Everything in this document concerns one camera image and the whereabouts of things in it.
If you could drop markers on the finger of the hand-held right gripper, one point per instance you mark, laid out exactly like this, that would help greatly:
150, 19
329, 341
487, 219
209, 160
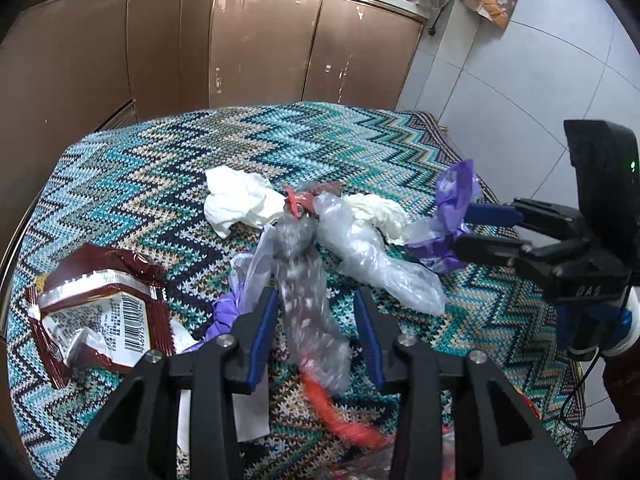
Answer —
490, 250
492, 215

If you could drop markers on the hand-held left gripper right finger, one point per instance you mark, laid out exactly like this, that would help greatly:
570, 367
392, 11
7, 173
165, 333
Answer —
370, 335

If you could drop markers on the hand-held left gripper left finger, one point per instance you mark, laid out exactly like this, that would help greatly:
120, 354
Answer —
262, 330

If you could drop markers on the purple plastic wrapper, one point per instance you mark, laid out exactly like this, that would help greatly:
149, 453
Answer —
452, 195

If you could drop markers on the grey clear plastic bag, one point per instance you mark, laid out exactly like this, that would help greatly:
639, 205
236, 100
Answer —
305, 285

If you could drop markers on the brown snack packet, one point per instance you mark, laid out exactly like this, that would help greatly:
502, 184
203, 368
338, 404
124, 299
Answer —
100, 270

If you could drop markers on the person's right forearm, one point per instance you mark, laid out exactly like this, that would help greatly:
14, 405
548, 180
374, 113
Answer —
620, 390

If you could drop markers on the purple plastic glove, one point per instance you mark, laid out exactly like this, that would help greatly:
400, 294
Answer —
225, 315

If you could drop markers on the clear crumpled plastic bag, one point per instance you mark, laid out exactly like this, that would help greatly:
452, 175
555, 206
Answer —
370, 260

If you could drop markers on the white paper strip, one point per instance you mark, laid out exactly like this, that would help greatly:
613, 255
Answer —
250, 417

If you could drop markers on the orange plastic strip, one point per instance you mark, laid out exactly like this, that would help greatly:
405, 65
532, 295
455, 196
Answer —
345, 422

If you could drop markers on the clear bag with red print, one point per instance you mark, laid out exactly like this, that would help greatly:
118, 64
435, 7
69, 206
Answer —
370, 462

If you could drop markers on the white crumpled tissue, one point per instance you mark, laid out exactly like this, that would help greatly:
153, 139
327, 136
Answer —
235, 200

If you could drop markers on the red plastic scrap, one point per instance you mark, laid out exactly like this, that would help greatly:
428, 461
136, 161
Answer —
295, 200

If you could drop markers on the zigzag knitted tablecloth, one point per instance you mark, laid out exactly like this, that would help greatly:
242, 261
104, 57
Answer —
150, 185

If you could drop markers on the black power plug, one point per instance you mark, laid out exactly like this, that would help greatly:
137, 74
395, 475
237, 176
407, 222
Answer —
433, 31

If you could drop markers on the brown kitchen base cabinet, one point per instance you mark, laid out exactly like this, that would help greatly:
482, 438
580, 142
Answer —
270, 45

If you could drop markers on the brown cabinet with metal strip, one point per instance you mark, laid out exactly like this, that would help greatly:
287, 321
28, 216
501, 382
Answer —
75, 60

